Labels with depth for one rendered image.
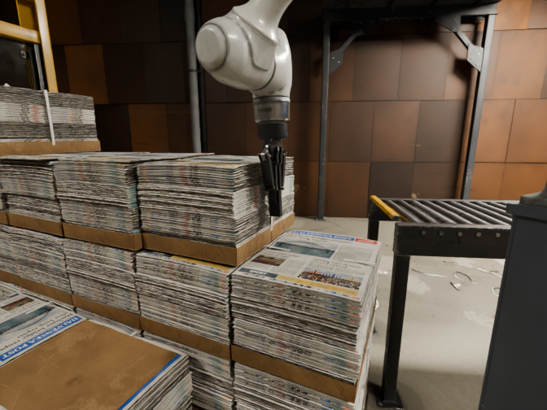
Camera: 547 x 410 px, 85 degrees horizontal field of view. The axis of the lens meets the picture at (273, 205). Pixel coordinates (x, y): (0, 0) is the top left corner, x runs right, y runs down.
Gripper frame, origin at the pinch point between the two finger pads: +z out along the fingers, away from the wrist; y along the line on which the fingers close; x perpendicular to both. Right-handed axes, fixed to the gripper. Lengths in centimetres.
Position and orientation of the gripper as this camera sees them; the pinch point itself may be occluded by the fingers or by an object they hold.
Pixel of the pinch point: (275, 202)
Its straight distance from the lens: 78.7
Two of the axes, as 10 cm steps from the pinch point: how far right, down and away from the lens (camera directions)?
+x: 9.1, 0.5, -4.1
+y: -4.1, 2.0, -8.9
